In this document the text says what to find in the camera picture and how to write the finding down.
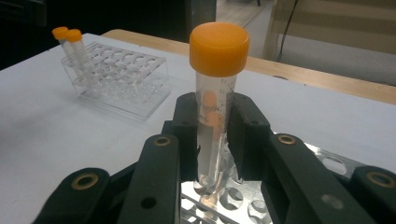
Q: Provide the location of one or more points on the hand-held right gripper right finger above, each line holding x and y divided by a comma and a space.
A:
246, 146

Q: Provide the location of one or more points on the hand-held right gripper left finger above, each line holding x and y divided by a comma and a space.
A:
188, 146

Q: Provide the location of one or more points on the perforated metal tube rack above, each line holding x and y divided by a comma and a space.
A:
316, 153

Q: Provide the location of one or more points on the clear acrylic tube rack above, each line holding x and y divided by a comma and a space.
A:
130, 81

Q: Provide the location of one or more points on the orange-capped clear test tube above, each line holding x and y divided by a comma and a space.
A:
74, 35
60, 32
218, 49

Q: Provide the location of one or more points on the wooden table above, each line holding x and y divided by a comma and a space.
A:
280, 70

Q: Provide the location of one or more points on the beige wooden furniture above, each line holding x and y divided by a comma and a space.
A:
342, 37

